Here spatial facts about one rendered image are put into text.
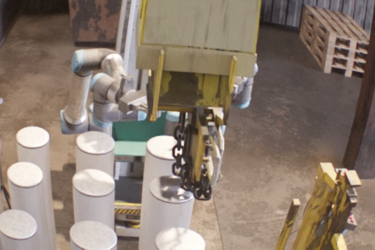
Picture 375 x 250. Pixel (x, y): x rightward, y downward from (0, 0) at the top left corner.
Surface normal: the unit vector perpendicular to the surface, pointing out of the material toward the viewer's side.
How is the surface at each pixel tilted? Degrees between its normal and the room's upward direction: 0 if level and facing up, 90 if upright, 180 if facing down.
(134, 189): 0
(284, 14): 90
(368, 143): 90
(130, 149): 0
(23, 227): 4
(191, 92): 96
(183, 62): 90
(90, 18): 105
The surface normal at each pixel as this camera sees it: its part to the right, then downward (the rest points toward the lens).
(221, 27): 0.10, 0.43
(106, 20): 0.05, 0.71
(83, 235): 0.09, -0.87
